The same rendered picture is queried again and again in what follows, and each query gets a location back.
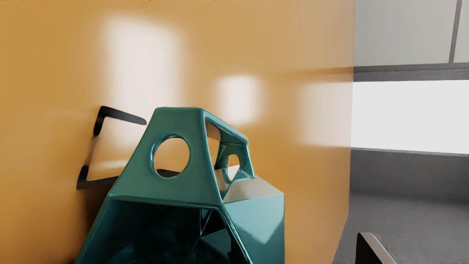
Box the teal faceted mug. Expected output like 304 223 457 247
74 107 285 264

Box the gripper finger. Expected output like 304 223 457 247
355 232 398 264

